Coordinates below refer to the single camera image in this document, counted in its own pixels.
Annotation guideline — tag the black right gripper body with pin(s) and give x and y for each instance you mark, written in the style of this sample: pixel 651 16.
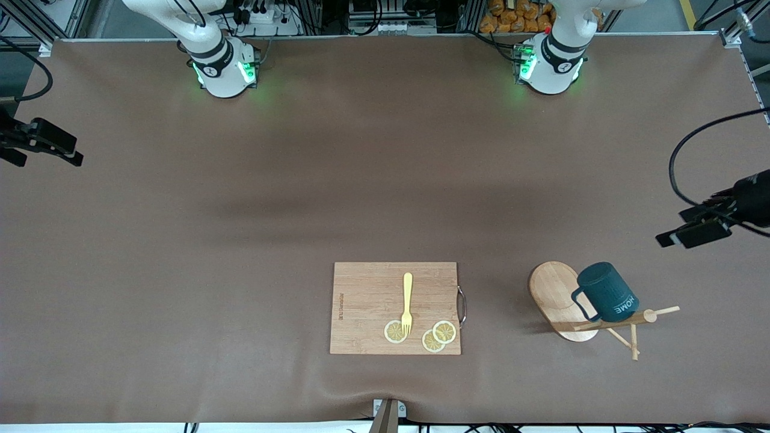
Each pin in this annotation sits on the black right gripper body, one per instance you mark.
pixel 13 136

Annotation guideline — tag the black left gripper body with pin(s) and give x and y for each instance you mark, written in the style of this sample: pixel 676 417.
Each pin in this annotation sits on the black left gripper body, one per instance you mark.
pixel 752 196

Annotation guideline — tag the dark teal mug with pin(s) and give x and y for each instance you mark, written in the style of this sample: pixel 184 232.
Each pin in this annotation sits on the dark teal mug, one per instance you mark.
pixel 607 291

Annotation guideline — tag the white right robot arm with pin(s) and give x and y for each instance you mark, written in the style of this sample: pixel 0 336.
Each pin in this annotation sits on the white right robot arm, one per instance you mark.
pixel 222 66

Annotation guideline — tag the wooden mug tree rack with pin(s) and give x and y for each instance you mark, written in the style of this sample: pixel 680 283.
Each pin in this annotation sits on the wooden mug tree rack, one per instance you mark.
pixel 556 294

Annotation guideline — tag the brown table mat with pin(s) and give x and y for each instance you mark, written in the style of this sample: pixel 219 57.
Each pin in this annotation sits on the brown table mat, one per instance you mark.
pixel 180 270

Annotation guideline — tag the white power strip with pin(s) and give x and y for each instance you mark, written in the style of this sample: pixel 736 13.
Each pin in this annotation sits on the white power strip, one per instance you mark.
pixel 277 24

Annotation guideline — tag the lemon slice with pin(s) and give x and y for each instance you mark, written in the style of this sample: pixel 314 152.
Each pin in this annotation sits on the lemon slice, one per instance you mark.
pixel 429 344
pixel 392 332
pixel 446 332

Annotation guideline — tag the orange snack bags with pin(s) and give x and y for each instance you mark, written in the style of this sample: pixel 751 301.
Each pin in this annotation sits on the orange snack bags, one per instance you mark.
pixel 511 18

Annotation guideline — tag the yellow plastic fork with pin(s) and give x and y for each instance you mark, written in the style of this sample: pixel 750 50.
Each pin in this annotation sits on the yellow plastic fork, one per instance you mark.
pixel 408 288

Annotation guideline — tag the wooden cutting board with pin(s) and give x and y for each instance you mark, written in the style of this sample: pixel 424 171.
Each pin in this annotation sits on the wooden cutting board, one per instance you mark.
pixel 367 300

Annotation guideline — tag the white electronics box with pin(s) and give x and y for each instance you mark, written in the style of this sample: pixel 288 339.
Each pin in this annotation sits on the white electronics box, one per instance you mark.
pixel 391 27

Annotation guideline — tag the aluminium frame post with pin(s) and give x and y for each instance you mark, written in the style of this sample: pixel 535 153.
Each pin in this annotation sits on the aluminium frame post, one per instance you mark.
pixel 45 30
pixel 731 39

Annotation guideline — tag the metal table bracket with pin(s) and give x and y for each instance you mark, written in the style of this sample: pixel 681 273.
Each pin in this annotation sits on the metal table bracket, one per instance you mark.
pixel 388 418

